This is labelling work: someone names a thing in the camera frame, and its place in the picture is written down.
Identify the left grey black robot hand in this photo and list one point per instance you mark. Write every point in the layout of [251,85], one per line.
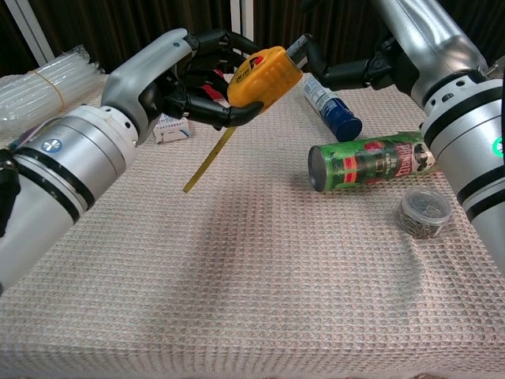
[146,71]

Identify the clear glue sticks bundle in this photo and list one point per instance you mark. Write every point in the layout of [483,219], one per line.
[31,91]

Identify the blue white spray can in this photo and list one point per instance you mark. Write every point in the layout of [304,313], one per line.
[335,112]

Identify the white blue printed box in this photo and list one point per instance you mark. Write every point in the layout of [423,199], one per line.
[173,132]

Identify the white frame post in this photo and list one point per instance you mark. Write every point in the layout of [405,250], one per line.
[240,16]
[29,31]

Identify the yellow tape measure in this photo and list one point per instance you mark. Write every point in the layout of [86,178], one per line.
[264,77]

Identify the beige waffle weave tablecloth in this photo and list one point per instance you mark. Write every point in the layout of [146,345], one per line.
[236,276]

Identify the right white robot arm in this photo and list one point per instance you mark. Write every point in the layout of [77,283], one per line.
[469,138]

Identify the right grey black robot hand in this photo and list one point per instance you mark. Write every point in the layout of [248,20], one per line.
[430,43]

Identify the clear tub of paper clips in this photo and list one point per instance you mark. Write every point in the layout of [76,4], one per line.
[424,215]

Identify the dark brown curtain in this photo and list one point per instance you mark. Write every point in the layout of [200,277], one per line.
[118,23]

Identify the red ketchup bottle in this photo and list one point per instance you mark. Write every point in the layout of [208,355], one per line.
[215,92]

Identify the green Pringles can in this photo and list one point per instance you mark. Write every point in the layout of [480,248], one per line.
[371,162]

